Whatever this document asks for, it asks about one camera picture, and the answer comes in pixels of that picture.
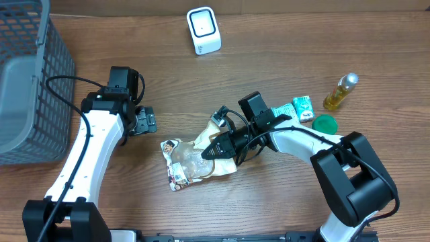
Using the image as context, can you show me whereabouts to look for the yellow oil bottle silver cap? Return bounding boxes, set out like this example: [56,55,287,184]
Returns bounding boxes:
[323,73,359,110]

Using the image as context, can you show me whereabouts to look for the brown labelled food package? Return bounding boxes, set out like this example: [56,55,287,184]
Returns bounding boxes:
[161,121,237,192]

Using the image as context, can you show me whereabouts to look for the teal tissue pack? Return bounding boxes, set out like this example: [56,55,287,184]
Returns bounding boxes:
[292,95,314,122]

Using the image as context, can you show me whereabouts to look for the grey plastic mesh basket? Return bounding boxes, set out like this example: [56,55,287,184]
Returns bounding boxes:
[1,0,75,165]

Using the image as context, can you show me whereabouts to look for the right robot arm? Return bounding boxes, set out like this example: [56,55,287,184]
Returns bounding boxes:
[201,91,400,241]

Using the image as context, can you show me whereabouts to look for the white green snack package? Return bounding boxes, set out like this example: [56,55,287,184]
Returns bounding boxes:
[271,103,300,123]

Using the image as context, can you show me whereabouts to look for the white barcode scanner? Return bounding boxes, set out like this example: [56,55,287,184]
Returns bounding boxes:
[186,6,222,55]

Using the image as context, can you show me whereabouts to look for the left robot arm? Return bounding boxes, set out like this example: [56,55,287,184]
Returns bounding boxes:
[22,66,157,241]

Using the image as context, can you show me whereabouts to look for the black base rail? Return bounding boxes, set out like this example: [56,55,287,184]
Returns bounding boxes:
[134,231,380,242]

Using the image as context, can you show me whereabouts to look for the green lid white jar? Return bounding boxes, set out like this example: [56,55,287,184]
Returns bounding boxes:
[311,114,338,134]

